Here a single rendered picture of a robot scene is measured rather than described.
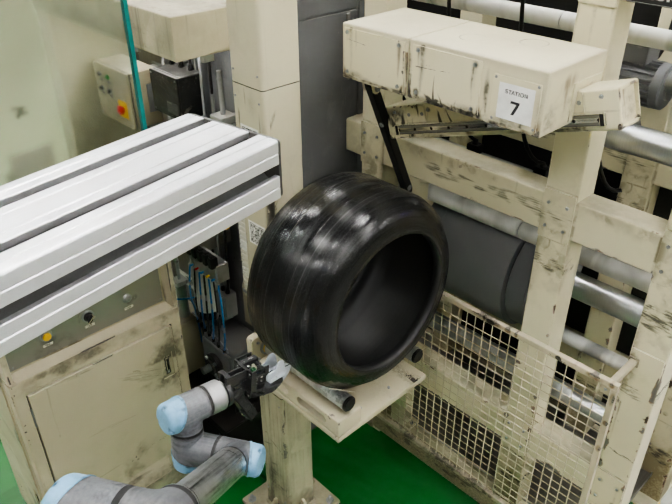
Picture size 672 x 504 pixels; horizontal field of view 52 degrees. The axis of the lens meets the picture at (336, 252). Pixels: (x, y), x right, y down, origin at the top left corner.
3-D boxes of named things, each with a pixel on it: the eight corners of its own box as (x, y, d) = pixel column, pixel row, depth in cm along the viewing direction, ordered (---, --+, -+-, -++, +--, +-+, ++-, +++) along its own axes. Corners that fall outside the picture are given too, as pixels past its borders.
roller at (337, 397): (275, 339, 206) (268, 352, 206) (266, 336, 202) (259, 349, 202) (358, 398, 184) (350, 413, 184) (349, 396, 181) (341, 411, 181)
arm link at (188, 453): (210, 482, 155) (208, 443, 151) (165, 472, 158) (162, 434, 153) (224, 460, 162) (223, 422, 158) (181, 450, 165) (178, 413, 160)
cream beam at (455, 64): (340, 78, 184) (340, 22, 176) (402, 59, 198) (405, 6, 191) (537, 141, 146) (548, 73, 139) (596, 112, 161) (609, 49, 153)
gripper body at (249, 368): (272, 364, 164) (231, 384, 156) (270, 393, 167) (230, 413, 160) (252, 350, 168) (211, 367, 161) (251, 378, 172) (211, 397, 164)
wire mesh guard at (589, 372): (361, 405, 265) (364, 252, 229) (364, 403, 267) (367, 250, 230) (569, 556, 210) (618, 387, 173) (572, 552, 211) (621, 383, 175)
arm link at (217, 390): (214, 422, 157) (194, 403, 162) (231, 413, 160) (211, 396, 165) (215, 396, 154) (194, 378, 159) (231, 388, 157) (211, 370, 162)
